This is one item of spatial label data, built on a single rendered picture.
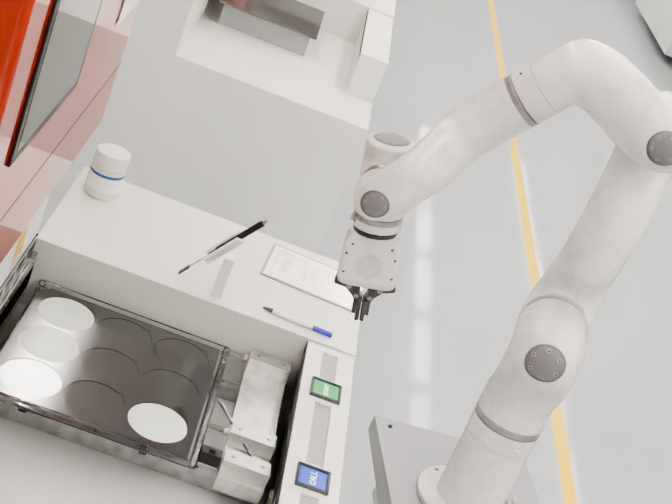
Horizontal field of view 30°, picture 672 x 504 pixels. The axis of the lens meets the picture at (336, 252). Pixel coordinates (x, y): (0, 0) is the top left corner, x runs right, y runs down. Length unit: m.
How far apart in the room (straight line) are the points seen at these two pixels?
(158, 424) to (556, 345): 0.65
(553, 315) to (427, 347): 2.54
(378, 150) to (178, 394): 0.54
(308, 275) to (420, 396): 1.79
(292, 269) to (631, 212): 0.80
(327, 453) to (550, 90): 0.68
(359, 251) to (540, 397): 0.38
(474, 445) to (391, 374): 2.15
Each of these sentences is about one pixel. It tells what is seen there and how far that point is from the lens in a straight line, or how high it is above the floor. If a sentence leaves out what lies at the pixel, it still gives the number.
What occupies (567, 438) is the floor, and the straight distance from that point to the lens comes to 4.47.
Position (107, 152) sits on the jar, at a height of 1.06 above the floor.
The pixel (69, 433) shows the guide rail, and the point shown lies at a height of 0.84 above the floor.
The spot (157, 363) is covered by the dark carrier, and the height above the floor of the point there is 0.90.
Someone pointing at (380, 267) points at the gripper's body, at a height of 1.21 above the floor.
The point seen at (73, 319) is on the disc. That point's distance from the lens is 2.26.
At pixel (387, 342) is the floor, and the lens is 4.48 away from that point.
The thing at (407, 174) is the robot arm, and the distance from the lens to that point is 1.95.
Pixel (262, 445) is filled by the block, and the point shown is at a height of 0.90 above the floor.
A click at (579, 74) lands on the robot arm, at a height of 1.65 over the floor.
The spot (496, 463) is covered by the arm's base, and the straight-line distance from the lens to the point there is 2.17.
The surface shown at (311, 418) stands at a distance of 2.13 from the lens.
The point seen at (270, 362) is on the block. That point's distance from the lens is 2.33.
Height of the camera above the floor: 2.11
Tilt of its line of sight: 25 degrees down
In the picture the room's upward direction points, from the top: 23 degrees clockwise
